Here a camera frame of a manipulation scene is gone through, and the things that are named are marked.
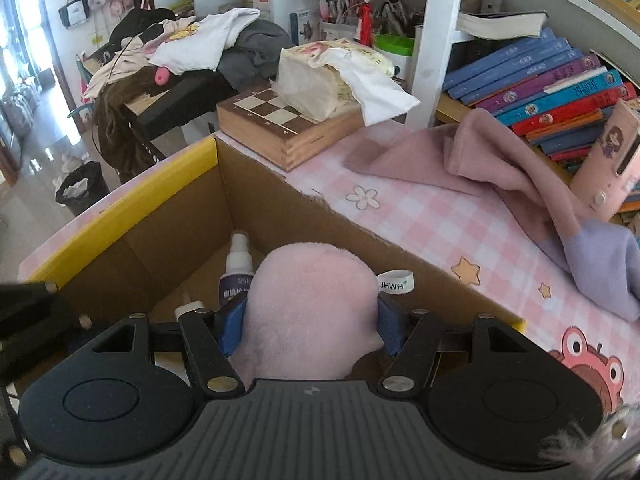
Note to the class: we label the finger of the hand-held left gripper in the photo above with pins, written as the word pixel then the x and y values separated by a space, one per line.
pixel 30 320

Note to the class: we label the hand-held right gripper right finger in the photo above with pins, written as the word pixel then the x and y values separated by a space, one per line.
pixel 392 325

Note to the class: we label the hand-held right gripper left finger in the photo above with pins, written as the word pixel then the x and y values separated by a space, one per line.
pixel 232 325

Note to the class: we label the pink plush toy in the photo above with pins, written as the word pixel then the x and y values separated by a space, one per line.
pixel 310 310

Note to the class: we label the brown cardboard box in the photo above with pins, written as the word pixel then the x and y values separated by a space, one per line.
pixel 160 240

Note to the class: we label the small white bottle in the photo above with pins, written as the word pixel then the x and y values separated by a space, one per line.
pixel 192 306

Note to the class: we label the white spray bottle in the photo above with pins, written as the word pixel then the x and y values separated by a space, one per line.
pixel 237 270

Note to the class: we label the black trash bin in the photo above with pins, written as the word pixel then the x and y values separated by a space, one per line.
pixel 85 195

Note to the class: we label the pink and purple cloth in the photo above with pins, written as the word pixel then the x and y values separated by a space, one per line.
pixel 475 160

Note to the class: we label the wooden chess box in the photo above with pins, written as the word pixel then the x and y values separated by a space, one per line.
pixel 260 135

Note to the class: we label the brown garment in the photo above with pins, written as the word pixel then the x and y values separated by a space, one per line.
pixel 120 130

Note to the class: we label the grey fluffy fur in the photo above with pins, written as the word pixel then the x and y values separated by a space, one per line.
pixel 600 440

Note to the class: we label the floral tissue pack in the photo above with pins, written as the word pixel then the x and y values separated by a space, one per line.
pixel 305 85

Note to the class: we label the small pink round object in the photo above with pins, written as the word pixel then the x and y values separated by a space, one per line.
pixel 162 76

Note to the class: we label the pink pencil case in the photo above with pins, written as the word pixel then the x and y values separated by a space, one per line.
pixel 605 170

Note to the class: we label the pale pink garment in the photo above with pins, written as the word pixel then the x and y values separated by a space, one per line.
pixel 120 65

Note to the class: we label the grey garment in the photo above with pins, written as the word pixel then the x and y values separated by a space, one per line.
pixel 260 50

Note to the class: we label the green pen holder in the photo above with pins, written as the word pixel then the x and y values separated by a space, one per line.
pixel 395 45

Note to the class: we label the row of colourful books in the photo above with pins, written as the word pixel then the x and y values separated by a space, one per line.
pixel 540 85

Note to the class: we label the red dress figurine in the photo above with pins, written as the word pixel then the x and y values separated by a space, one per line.
pixel 365 25

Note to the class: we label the white picture box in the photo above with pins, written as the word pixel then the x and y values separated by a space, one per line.
pixel 305 27

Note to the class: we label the black and white tote bag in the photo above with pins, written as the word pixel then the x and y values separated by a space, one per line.
pixel 75 12

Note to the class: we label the black garment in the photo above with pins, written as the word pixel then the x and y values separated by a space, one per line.
pixel 135 25

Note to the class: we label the thick white book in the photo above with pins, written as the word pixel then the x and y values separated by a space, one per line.
pixel 500 25

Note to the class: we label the cluster of pens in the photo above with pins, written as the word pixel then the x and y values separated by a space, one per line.
pixel 340 10

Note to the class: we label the white shelf frame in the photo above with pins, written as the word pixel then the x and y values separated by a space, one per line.
pixel 430 35

